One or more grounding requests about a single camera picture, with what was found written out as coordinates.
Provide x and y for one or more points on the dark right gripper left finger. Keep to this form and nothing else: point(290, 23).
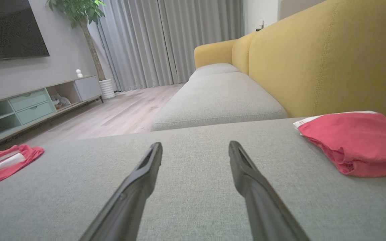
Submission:
point(129, 197)

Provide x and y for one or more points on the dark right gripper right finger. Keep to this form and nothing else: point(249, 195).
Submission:
point(263, 204)

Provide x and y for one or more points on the red and white jersey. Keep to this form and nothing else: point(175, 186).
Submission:
point(18, 157)

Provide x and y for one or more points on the red garment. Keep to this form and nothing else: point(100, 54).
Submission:
point(357, 140)

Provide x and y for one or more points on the large grey sofa seat cushion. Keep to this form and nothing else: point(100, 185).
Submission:
point(196, 187)

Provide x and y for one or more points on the white ribbed planter pot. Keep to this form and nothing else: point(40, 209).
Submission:
point(107, 88)

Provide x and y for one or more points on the small grey sofa seat cushion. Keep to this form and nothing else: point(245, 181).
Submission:
point(219, 100)

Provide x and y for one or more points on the clutter on cabinet shelf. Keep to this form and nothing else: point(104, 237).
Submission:
point(60, 101)

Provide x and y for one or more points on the small white figurine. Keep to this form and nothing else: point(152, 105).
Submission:
point(79, 73)

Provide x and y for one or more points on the grey green television cabinet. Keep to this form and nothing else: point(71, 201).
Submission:
point(28, 107)

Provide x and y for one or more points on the grey curtain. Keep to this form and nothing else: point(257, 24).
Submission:
point(132, 43)
point(199, 23)

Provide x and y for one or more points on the yellow sofa backrest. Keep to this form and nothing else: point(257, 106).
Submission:
point(330, 60)

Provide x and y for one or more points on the green potted tree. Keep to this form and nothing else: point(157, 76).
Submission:
point(79, 11)

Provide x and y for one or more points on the small wall fixture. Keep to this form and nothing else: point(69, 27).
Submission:
point(261, 25)

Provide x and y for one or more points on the black wall television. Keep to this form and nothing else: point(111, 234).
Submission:
point(8, 30)

